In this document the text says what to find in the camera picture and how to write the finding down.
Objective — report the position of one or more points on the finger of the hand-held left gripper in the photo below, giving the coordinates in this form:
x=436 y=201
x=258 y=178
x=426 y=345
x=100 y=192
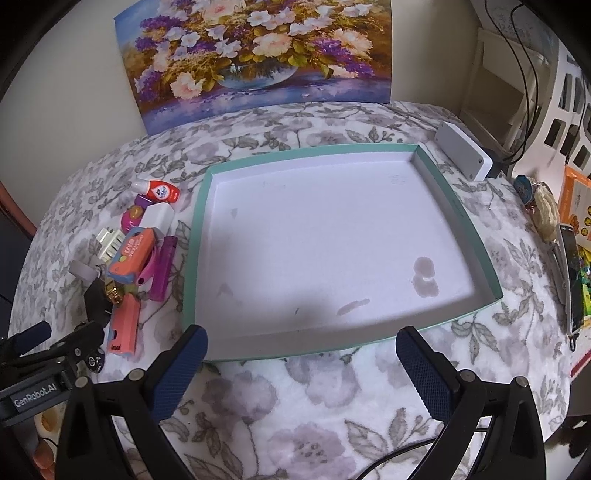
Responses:
x=31 y=336
x=78 y=344

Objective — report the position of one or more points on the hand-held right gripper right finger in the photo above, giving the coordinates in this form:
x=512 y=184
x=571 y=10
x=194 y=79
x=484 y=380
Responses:
x=425 y=378

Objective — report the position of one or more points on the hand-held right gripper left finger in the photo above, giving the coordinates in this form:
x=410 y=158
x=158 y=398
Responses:
x=180 y=374

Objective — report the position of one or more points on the black small adapter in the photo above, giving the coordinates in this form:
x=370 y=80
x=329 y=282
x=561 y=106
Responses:
x=97 y=302

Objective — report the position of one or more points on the gold patterned small box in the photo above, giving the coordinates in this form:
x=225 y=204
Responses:
x=112 y=290

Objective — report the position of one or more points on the pink toy watch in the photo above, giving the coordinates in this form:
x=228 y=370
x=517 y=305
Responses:
x=147 y=276

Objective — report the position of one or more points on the magenta comb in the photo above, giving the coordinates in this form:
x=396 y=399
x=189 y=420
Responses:
x=164 y=270

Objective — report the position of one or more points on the cream plastic clip toy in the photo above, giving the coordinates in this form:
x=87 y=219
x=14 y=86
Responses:
x=108 y=242

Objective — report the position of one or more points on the pink brown toy dog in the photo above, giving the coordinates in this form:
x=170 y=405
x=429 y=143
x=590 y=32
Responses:
x=133 y=218

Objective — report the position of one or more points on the white charger block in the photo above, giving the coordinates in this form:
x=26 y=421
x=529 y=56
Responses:
x=157 y=216

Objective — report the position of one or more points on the teal shallow box tray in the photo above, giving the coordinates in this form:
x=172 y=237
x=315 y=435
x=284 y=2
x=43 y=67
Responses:
x=323 y=240

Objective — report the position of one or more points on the red white glue bottle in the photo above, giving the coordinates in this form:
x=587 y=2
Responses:
x=159 y=191

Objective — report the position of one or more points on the orange round object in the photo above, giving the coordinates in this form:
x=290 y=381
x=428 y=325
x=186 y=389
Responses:
x=46 y=422

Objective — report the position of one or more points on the dark wooden furniture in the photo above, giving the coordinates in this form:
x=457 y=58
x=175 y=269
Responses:
x=11 y=240

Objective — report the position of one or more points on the floral grey white blanket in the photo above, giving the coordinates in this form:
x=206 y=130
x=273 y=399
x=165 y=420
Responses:
x=323 y=397

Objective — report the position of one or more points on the grey smartphone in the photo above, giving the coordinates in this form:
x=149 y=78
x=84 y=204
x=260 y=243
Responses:
x=572 y=286

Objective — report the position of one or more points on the green packet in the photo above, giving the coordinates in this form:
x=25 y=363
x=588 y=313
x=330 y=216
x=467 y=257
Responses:
x=585 y=281

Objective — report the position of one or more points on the clear snack bag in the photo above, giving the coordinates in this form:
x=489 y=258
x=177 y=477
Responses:
x=547 y=212

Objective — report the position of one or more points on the orange cardboard box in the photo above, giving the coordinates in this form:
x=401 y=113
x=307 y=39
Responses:
x=575 y=198

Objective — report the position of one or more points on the white shelf rack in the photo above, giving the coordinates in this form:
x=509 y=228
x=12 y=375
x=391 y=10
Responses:
x=551 y=110

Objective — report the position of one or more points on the white shelf unit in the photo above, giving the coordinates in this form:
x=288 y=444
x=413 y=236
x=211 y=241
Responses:
x=480 y=60

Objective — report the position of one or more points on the flower painting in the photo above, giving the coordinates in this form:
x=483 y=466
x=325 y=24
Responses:
x=258 y=55

